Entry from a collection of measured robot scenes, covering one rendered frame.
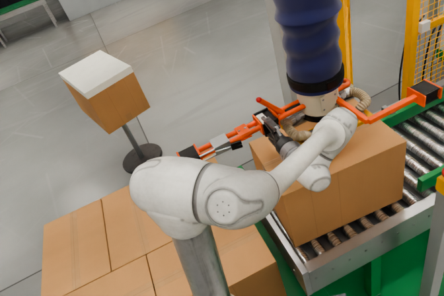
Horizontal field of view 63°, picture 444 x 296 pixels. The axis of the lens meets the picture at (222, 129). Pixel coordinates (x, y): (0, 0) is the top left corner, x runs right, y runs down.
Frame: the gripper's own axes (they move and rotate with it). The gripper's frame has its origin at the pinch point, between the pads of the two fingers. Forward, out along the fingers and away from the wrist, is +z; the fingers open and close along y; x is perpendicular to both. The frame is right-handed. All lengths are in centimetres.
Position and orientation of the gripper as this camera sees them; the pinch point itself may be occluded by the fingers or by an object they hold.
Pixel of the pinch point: (263, 123)
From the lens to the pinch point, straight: 150.3
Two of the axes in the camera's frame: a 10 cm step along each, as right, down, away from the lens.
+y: 2.6, 7.5, 6.1
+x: 8.9, -4.3, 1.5
